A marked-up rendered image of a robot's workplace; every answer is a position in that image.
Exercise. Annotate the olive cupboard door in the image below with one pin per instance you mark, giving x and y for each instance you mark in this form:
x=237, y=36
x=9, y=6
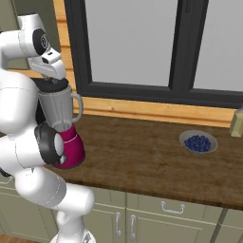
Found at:
x=104, y=224
x=177, y=231

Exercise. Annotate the blueberries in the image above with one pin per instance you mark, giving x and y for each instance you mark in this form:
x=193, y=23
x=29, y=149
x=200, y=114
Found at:
x=198, y=143

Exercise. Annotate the olive cupboard run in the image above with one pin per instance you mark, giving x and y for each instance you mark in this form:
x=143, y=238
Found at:
x=19, y=215

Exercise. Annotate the blender with magenta base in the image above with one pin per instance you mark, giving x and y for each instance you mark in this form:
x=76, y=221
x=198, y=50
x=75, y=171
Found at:
x=71, y=148

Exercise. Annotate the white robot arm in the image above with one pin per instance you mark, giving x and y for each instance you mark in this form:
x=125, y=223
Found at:
x=19, y=110

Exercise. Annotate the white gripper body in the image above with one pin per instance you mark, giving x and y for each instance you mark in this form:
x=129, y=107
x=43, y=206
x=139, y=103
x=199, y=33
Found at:
x=50, y=69

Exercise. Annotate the black blender lid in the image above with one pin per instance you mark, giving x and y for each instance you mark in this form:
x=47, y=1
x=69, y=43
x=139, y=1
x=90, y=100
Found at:
x=52, y=86

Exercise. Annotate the olive drawer front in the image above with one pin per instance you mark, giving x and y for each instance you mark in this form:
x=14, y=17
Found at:
x=196, y=207
x=109, y=196

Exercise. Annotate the grey bowl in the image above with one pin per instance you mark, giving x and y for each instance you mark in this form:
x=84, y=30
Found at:
x=214, y=144

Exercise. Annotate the dark framed window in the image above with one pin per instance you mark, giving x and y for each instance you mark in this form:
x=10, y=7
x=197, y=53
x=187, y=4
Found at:
x=79, y=47

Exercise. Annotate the pale olive block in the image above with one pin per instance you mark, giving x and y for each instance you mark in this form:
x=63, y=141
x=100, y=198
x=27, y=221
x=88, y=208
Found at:
x=237, y=125

